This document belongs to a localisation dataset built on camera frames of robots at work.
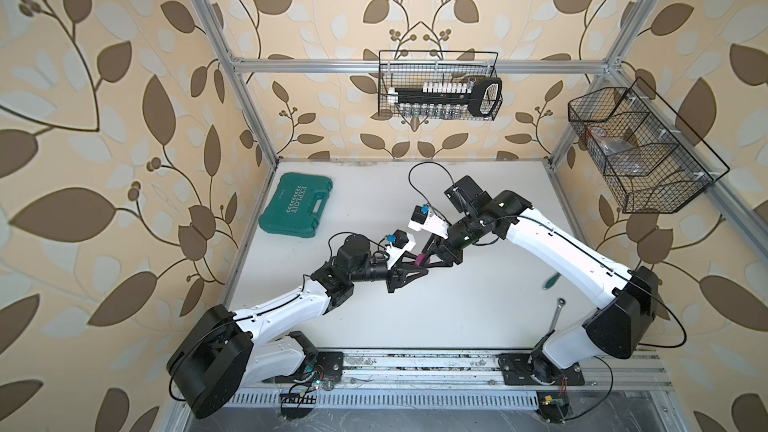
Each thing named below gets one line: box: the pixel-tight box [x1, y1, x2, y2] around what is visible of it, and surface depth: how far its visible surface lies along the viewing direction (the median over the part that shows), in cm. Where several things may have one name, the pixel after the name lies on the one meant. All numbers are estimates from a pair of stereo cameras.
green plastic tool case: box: [258, 172, 333, 238], surface depth 105 cm
